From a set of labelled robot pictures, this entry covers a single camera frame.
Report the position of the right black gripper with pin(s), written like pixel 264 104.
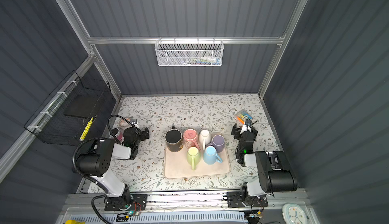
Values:
pixel 244 131

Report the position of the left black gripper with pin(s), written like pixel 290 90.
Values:
pixel 142 133

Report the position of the light blue mug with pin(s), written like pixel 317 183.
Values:
pixel 211 156

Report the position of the pink patterned mug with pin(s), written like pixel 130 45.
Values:
pixel 190 139

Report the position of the light green mug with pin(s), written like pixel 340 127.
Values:
pixel 193 157

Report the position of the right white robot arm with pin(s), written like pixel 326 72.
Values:
pixel 274 172

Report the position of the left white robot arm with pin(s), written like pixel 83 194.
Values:
pixel 95 164

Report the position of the purple mug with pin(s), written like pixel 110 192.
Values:
pixel 218 142

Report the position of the black mug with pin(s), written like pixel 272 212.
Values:
pixel 173 138

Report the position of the white mug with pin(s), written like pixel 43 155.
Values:
pixel 204 139

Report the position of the colourful marker box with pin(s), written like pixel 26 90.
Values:
pixel 242 115

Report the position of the tape roll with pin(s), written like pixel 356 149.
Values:
pixel 124 124

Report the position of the small magenta cup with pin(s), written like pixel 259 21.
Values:
pixel 118 134

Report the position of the floral table cover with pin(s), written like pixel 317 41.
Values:
pixel 215 113

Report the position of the beige drying mat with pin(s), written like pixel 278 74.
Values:
pixel 176 165

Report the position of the tubes in white basket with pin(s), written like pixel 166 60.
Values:
pixel 208 60

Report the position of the white analog clock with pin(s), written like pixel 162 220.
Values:
pixel 294 214

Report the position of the yellow object at bottom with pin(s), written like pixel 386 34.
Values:
pixel 74 222

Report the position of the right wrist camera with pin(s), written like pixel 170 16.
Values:
pixel 247 126

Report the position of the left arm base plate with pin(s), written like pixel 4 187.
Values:
pixel 135 202

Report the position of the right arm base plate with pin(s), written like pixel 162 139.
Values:
pixel 235 200

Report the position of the black wire basket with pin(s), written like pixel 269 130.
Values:
pixel 63 119

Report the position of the white perforated cable tray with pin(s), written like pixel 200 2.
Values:
pixel 179 218

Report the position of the white wire basket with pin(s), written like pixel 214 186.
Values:
pixel 170 54

